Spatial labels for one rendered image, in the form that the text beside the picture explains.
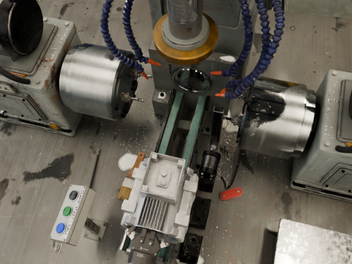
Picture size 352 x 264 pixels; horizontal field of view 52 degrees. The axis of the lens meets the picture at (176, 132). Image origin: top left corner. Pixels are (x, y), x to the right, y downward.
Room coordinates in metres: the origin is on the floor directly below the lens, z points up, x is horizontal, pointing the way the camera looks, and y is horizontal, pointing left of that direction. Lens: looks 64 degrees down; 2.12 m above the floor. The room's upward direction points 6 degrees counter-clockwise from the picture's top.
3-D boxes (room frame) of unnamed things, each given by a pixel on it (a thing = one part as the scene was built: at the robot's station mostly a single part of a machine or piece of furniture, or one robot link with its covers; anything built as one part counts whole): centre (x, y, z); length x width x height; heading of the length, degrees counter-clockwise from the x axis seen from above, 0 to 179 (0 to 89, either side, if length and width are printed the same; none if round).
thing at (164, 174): (0.33, 0.05, 1.13); 0.12 x 0.11 x 0.07; 160
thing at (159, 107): (0.74, 0.04, 0.86); 0.07 x 0.06 x 0.12; 70
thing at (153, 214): (0.29, 0.07, 1.04); 0.20 x 0.19 x 0.19; 160
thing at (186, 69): (0.73, -0.07, 1.01); 0.15 x 0.02 x 0.15; 70
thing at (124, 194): (0.46, 0.18, 0.80); 0.21 x 0.05 x 0.01; 156
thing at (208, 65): (0.79, -0.09, 0.97); 0.30 x 0.11 x 0.34; 70
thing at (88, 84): (0.76, 0.29, 1.04); 0.37 x 0.25 x 0.25; 70
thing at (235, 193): (0.35, -0.18, 0.81); 0.09 x 0.03 x 0.02; 101
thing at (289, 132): (0.53, -0.35, 1.04); 0.41 x 0.25 x 0.25; 70
